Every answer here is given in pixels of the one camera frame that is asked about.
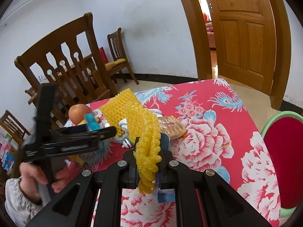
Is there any blue wrapper piece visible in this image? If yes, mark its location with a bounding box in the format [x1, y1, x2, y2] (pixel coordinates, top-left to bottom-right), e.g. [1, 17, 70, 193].
[84, 113, 106, 154]

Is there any white tissue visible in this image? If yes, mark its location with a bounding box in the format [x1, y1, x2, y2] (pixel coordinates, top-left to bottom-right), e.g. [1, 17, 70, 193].
[101, 109, 163, 149]

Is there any yellow foam fruit net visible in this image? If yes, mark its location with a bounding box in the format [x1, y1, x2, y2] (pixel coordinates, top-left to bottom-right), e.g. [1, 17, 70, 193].
[99, 88, 140, 136]

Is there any yellow bubble foam strip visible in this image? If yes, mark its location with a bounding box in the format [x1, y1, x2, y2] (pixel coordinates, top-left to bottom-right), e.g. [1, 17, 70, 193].
[125, 103, 162, 194]

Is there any orange snack wrapper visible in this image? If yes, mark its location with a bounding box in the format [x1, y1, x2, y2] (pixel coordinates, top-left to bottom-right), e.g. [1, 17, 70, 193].
[158, 116, 186, 139]

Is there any grey sleeve forearm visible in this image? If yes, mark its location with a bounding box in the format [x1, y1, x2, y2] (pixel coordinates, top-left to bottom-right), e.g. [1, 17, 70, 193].
[5, 177, 51, 226]

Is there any person's left hand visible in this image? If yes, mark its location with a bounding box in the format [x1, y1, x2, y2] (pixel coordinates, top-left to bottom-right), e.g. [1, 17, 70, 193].
[18, 161, 71, 202]

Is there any red apple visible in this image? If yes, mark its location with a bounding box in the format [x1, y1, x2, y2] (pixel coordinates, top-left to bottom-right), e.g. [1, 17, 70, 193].
[68, 104, 92, 125]

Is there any small wooden chair left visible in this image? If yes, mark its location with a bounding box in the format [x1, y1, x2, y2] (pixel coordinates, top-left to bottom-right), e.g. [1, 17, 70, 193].
[0, 110, 31, 145]

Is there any red floral tablecloth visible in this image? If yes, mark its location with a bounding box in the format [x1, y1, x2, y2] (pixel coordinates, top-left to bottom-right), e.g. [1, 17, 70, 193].
[80, 79, 280, 226]

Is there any large wooden dining chair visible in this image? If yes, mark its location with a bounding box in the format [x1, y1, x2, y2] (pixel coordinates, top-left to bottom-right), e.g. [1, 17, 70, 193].
[14, 12, 117, 124]

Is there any wooden chair yellow cushion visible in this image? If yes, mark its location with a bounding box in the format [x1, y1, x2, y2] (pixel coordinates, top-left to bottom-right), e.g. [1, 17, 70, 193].
[105, 27, 139, 85]

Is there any red green plastic bin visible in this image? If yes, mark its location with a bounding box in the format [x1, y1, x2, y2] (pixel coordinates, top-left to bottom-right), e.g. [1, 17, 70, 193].
[261, 111, 302, 218]

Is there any open wooden door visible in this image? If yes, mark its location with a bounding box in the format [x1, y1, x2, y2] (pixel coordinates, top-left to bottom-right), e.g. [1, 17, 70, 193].
[207, 0, 276, 95]

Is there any red box by wall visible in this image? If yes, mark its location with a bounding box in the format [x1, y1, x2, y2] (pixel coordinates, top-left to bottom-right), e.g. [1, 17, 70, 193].
[99, 47, 108, 64]

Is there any wooden door frame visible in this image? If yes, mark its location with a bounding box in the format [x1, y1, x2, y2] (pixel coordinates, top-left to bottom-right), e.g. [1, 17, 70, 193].
[173, 0, 292, 111]

